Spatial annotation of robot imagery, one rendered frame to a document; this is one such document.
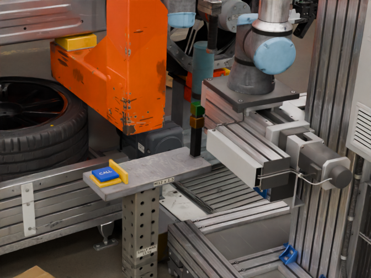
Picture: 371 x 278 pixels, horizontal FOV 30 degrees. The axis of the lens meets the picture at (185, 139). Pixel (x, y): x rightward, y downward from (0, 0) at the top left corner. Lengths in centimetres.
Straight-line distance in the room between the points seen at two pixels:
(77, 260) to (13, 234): 31
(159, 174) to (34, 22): 81
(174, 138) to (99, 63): 45
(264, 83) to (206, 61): 71
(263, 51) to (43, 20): 113
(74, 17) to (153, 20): 54
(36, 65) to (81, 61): 197
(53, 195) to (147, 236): 38
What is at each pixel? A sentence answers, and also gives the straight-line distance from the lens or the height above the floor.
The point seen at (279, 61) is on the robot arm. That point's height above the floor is 97.
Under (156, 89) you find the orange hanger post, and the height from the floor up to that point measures 68.
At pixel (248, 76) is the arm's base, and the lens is 213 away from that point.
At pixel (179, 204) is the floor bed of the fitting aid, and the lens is 296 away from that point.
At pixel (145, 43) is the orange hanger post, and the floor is 86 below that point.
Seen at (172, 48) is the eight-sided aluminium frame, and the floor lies 71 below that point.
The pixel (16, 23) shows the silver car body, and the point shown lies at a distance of 277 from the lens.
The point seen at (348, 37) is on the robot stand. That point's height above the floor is 105.
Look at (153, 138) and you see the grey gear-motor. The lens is 279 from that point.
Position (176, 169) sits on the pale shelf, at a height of 45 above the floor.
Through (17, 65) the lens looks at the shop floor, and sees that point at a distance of 476.
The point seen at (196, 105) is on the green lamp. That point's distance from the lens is 243.
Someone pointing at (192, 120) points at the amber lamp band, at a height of 60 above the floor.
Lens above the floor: 161
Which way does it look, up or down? 26 degrees down
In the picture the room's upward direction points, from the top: 3 degrees clockwise
